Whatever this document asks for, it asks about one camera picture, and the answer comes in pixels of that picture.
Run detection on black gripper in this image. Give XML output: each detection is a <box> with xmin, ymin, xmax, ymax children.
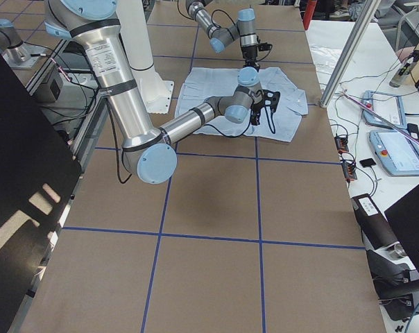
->
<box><xmin>250</xmin><ymin>100</ymin><xmax>264</xmax><ymax>126</ymax></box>
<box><xmin>241</xmin><ymin>44</ymin><xmax>260</xmax><ymax>71</ymax></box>

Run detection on light blue button-up shirt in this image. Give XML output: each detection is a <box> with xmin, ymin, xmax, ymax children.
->
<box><xmin>175</xmin><ymin>67</ymin><xmax>308</xmax><ymax>142</ymax></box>

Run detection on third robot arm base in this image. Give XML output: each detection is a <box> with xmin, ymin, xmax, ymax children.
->
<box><xmin>0</xmin><ymin>19</ymin><xmax>38</xmax><ymax>70</ymax></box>

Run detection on red fire extinguisher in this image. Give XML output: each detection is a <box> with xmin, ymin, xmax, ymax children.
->
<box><xmin>302</xmin><ymin>0</ymin><xmax>317</xmax><ymax>31</ymax></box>

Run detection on far teach pendant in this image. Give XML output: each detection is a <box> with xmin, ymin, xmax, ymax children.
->
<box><xmin>362</xmin><ymin>90</ymin><xmax>407</xmax><ymax>130</ymax></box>

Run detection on teach pendant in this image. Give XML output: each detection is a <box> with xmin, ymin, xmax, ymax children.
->
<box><xmin>362</xmin><ymin>90</ymin><xmax>407</xmax><ymax>130</ymax></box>
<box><xmin>368</xmin><ymin>130</ymin><xmax>419</xmax><ymax>176</ymax></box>

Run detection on near teach pendant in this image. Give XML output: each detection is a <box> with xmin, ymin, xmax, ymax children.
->
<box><xmin>368</xmin><ymin>130</ymin><xmax>419</xmax><ymax>176</ymax></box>

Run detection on black cylinder with label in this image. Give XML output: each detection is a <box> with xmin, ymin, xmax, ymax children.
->
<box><xmin>351</xmin><ymin>194</ymin><xmax>399</xmax><ymax>249</ymax></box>

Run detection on black monitor right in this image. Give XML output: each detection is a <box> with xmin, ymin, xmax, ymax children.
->
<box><xmin>384</xmin><ymin>185</ymin><xmax>419</xmax><ymax>272</ymax></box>

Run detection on grey control box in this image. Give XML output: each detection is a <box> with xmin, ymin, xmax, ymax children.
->
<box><xmin>33</xmin><ymin>67</ymin><xmax>69</xmax><ymax>103</ymax></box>

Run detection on black panel left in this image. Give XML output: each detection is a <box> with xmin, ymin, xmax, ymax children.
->
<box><xmin>0</xmin><ymin>55</ymin><xmax>81</xmax><ymax>332</ymax></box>

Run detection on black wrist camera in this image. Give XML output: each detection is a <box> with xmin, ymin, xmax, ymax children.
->
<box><xmin>257</xmin><ymin>42</ymin><xmax>273</xmax><ymax>52</ymax></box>
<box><xmin>262</xmin><ymin>89</ymin><xmax>281</xmax><ymax>114</ymax></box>

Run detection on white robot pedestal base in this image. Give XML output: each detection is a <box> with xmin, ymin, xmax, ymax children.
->
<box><xmin>117</xmin><ymin>0</ymin><xmax>174</xmax><ymax>114</ymax></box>

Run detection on aluminium frame post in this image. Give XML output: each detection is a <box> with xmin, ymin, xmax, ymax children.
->
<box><xmin>319</xmin><ymin>0</ymin><xmax>381</xmax><ymax>108</ymax></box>

